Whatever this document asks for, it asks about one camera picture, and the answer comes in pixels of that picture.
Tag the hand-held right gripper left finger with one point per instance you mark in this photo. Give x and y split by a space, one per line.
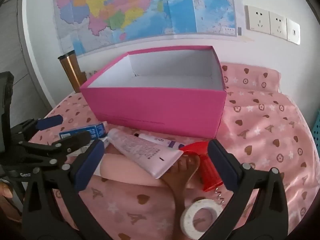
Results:
88 166

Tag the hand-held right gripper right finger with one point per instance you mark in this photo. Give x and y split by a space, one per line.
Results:
222 166

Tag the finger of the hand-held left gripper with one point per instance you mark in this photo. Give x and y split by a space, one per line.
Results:
75 141
50 122

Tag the red plastic corkscrew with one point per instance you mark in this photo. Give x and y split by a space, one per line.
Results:
207 172

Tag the white and teal medicine box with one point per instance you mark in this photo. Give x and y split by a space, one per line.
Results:
87 130

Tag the pale pink plastic stick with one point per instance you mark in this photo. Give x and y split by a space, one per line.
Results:
120 167

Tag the brown wooden comb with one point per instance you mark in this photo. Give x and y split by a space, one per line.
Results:
178 177

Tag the pale pink cream tube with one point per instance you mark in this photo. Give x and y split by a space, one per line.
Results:
145 152

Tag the thin white tape roll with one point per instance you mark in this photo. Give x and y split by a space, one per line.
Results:
186 220

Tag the pink cardboard box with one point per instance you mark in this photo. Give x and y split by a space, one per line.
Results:
155 110

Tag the person's left hand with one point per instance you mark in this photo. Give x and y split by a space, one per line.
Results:
5 190

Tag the pink patterned blanket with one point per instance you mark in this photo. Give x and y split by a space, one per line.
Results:
262 135

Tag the copper thermos flask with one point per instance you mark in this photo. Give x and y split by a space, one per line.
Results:
71 72

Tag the grey door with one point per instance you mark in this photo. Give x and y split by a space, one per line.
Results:
15 42

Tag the white tube with black cap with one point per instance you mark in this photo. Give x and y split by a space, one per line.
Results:
160 140

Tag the blue pegboard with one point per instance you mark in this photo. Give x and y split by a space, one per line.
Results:
316 132

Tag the beige tape strip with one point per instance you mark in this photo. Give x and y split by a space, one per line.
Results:
247 38

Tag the colourful wall map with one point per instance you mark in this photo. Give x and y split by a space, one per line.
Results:
125 10

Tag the large white wall socket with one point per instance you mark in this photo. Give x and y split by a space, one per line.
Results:
257 20

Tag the small white wall socket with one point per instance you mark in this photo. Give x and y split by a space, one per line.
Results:
293 32

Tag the medium white wall socket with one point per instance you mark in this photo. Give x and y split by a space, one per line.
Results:
278 25

